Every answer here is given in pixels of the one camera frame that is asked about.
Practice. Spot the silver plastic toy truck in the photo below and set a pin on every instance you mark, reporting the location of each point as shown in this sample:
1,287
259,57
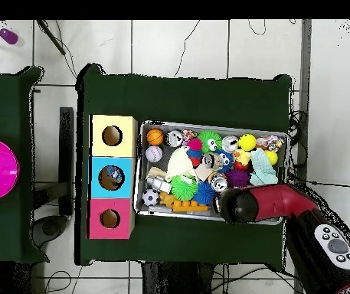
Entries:
157,183

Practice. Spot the crushed clear bottle blue label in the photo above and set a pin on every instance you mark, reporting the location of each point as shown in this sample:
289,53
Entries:
114,174

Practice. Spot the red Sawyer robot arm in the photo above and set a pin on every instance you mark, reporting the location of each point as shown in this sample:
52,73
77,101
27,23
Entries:
278,200

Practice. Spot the shallow metal mesh bin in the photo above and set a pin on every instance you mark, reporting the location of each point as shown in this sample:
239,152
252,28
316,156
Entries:
156,126

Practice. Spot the wooden box with three holes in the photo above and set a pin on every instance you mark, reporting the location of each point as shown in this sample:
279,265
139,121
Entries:
125,147

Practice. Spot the white toy baseball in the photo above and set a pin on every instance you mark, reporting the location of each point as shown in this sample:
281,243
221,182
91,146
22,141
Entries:
153,153

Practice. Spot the large green fuzzy eyed ball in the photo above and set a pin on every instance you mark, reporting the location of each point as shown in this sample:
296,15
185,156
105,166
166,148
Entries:
184,187

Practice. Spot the orange toy basketball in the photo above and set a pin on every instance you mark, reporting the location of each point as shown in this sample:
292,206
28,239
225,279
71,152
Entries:
155,137

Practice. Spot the small green fuzzy eyed ball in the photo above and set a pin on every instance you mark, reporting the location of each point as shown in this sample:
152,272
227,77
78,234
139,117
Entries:
208,141

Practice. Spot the black and white soccer ball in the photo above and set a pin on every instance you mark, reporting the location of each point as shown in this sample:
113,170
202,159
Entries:
150,197

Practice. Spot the blue fuzzy eyed ball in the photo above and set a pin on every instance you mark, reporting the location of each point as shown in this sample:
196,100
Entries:
228,160

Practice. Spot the purple spiky ball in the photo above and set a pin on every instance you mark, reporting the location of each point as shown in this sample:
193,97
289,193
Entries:
237,178

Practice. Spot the dark green tablecloth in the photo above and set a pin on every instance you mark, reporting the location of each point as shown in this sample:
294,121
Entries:
9,229
193,98

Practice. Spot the yellow smiley ball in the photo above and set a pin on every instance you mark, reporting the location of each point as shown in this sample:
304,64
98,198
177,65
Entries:
247,142

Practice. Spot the light blue cloth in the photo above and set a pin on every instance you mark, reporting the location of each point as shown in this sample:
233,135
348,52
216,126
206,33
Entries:
263,168

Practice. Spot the black rod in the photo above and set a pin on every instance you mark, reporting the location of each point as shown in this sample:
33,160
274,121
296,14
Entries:
52,38

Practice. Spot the purple bottle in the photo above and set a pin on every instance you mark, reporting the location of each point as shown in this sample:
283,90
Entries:
8,36

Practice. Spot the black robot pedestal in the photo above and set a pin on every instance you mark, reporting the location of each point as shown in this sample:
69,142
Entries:
174,278

